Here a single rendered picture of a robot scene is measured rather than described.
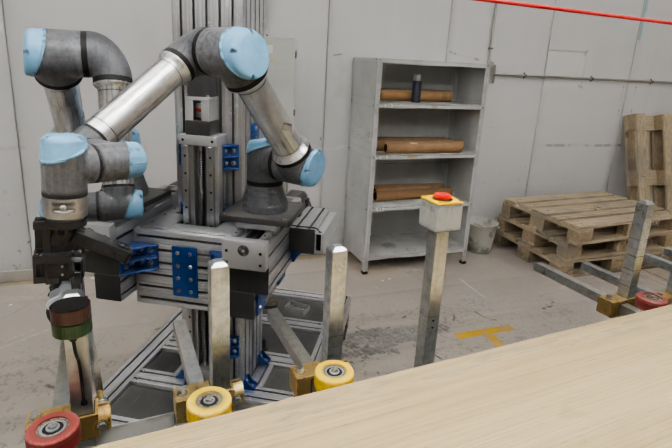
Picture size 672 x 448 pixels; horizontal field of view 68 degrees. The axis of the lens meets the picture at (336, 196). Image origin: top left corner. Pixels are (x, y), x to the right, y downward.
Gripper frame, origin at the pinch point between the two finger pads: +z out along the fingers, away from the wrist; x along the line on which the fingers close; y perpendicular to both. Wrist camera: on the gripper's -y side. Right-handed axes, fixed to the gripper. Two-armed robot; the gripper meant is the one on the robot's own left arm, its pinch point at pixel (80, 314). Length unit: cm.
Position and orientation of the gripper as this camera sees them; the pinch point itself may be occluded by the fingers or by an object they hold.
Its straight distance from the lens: 111.8
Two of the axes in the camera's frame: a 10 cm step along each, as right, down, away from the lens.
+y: -9.1, 0.0, -4.0
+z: -1.0, 9.7, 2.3
